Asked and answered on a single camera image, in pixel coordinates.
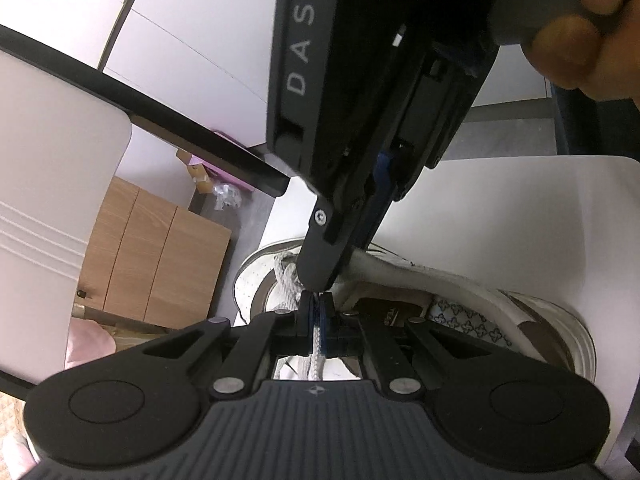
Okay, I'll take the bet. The pink blanket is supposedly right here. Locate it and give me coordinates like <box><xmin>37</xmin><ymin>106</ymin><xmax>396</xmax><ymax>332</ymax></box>
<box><xmin>0</xmin><ymin>319</ymin><xmax>117</xmax><ymax>480</ymax></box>

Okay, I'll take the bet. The white shoelace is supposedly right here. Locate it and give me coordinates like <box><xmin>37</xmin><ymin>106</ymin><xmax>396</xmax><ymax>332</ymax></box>
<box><xmin>272</xmin><ymin>254</ymin><xmax>363</xmax><ymax>383</ymax></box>

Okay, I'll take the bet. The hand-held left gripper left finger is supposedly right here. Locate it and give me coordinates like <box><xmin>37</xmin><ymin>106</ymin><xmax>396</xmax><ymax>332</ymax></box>
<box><xmin>142</xmin><ymin>291</ymin><xmax>314</xmax><ymax>400</ymax></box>

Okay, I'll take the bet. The brown cardboard box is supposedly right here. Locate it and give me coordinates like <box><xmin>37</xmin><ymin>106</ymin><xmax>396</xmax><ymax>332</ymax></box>
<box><xmin>176</xmin><ymin>149</ymin><xmax>211</xmax><ymax>193</ymax></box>

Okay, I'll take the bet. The clear plastic bag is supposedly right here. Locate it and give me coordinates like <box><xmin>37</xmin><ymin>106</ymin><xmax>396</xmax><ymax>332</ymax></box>
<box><xmin>212</xmin><ymin>182</ymin><xmax>243</xmax><ymax>211</ymax></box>

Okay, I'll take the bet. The white and brown shoe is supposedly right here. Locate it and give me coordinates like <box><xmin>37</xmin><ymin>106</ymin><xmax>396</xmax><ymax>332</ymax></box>
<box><xmin>234</xmin><ymin>239</ymin><xmax>596</xmax><ymax>386</ymax></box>

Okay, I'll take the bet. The pink cardboard box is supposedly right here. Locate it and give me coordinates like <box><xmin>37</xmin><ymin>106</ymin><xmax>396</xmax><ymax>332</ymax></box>
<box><xmin>187</xmin><ymin>130</ymin><xmax>257</xmax><ymax>193</ymax></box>

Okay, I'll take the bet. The white chair with black frame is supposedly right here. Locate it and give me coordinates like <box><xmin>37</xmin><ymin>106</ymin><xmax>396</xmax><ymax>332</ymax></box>
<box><xmin>0</xmin><ymin>24</ymin><xmax>640</xmax><ymax>480</ymax></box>

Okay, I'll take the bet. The person's right hand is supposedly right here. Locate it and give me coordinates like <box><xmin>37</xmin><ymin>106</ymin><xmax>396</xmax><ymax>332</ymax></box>
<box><xmin>522</xmin><ymin>0</ymin><xmax>640</xmax><ymax>109</ymax></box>

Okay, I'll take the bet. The wooden drawer cabinet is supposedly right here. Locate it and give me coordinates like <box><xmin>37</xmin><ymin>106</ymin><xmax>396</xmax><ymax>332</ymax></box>
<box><xmin>72</xmin><ymin>176</ymin><xmax>233</xmax><ymax>336</ymax></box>

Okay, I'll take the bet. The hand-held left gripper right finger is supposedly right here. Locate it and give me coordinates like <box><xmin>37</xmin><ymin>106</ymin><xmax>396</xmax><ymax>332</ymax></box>
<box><xmin>321</xmin><ymin>291</ymin><xmax>493</xmax><ymax>401</ymax></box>

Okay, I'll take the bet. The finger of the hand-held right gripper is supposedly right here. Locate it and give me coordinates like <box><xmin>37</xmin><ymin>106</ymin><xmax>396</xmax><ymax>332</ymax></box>
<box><xmin>350</xmin><ymin>151</ymin><xmax>417</xmax><ymax>257</ymax></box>
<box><xmin>295</xmin><ymin>170</ymin><xmax>382</xmax><ymax>292</ymax></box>

